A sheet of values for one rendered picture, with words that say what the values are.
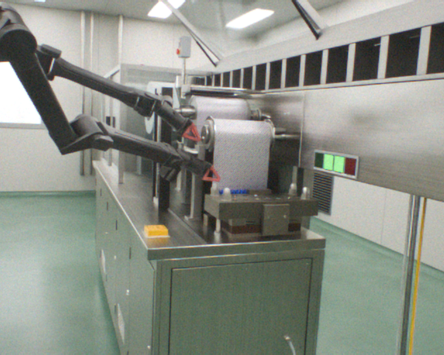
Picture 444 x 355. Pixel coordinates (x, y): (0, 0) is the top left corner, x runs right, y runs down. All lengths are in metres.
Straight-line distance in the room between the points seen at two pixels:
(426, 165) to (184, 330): 0.91
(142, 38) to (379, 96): 6.19
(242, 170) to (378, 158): 0.58
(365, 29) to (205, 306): 1.03
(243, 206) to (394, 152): 0.54
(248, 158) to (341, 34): 0.57
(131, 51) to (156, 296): 6.07
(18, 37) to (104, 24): 6.32
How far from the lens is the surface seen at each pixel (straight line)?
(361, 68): 1.51
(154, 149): 1.46
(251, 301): 1.58
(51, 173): 7.19
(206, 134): 1.68
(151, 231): 1.51
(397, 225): 4.76
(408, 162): 1.26
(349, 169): 1.44
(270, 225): 1.56
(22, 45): 0.98
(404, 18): 1.35
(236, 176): 1.70
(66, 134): 1.22
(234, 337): 1.62
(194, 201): 1.75
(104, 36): 7.24
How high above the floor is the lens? 1.32
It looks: 8 degrees down
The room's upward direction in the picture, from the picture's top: 3 degrees clockwise
